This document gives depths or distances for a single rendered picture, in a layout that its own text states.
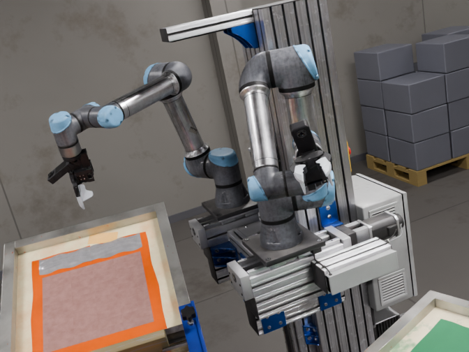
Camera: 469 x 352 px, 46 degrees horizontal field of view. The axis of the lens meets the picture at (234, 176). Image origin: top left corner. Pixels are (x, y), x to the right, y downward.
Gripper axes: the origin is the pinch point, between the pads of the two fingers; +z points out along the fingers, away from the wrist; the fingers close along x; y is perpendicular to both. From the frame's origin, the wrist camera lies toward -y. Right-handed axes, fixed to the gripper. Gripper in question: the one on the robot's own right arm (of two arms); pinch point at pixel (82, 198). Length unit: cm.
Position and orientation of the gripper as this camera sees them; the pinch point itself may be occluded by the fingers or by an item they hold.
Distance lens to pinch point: 215.0
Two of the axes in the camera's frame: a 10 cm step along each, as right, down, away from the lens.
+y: 9.6, -2.5, 1.4
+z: 1.3, 8.1, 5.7
